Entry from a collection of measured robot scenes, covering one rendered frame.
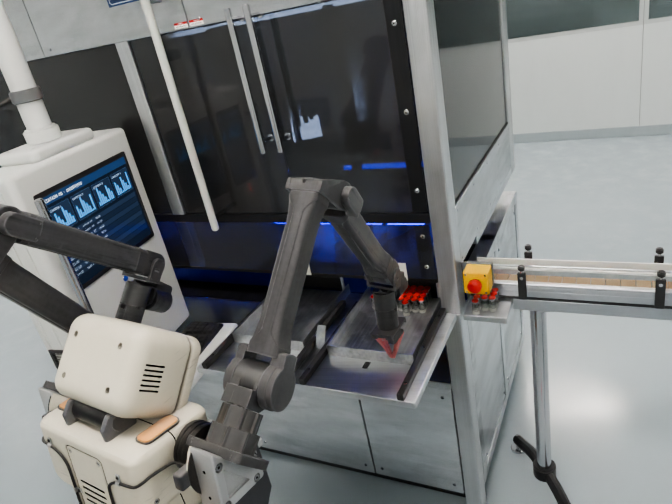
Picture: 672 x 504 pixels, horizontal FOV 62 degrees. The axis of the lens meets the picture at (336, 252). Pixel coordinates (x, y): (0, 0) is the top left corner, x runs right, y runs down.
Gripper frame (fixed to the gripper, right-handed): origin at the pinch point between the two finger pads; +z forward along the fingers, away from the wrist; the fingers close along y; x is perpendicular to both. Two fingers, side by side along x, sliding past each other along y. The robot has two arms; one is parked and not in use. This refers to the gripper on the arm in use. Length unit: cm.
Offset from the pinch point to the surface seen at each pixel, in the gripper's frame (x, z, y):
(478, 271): -18.5, -14.1, 25.6
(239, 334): 52, -1, 1
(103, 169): 90, -55, 2
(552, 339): -24, 79, 147
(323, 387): 15.6, 4.2, -12.6
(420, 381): -9.1, 3.7, -5.0
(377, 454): 27, 68, 33
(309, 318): 35.6, 1.3, 17.3
